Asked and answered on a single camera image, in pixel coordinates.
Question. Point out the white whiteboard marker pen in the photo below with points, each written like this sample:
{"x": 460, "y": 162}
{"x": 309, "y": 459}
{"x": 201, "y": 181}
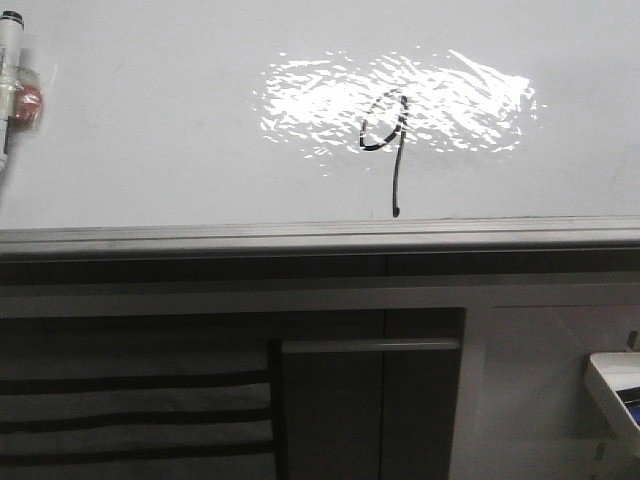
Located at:
{"x": 12, "y": 30}

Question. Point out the white whiteboard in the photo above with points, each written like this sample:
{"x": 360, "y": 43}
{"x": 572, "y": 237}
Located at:
{"x": 170, "y": 113}

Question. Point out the dark grey cabinet panel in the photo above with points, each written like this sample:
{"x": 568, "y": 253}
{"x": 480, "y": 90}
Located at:
{"x": 364, "y": 409}

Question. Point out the grey striped fabric organiser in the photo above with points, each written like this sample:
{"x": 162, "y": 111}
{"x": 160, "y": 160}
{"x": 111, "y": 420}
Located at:
{"x": 201, "y": 415}

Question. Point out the red magnet taped to marker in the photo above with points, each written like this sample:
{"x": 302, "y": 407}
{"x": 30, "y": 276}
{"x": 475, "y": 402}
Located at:
{"x": 28, "y": 100}

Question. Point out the white plastic bin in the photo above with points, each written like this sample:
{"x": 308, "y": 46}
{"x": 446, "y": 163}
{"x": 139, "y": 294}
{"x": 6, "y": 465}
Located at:
{"x": 612, "y": 379}

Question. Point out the aluminium whiteboard tray rail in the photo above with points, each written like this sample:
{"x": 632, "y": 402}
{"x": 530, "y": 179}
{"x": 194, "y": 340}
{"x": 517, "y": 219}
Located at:
{"x": 320, "y": 238}

